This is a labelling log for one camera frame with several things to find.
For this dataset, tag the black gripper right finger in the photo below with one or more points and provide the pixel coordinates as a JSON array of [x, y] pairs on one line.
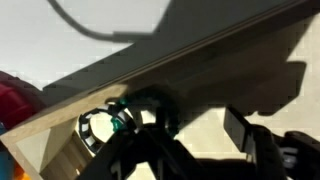
[[253, 143]]

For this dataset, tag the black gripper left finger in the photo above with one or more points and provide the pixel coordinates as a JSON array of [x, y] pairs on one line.
[[140, 156]]

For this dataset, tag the wooden slatted tray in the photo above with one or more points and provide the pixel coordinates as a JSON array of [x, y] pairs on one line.
[[83, 103]]

